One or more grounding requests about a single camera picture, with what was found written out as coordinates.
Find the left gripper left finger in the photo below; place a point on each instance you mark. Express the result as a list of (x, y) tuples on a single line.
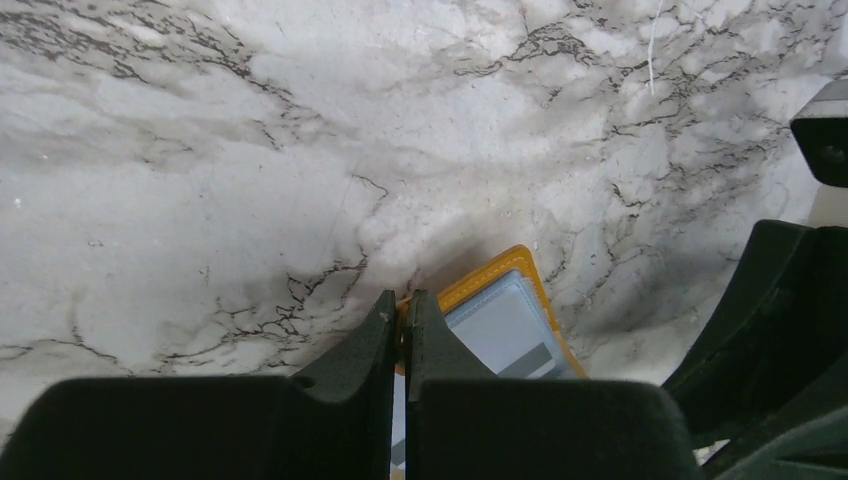
[(330, 420)]

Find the yellow leather card holder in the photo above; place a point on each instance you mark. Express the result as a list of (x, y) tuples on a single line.
[(519, 259)]

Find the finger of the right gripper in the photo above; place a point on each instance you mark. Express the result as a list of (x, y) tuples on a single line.
[(781, 322), (805, 439)]

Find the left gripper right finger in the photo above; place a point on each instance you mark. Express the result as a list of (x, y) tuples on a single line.
[(463, 422)]

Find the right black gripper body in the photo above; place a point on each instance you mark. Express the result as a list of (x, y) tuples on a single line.
[(820, 131)]

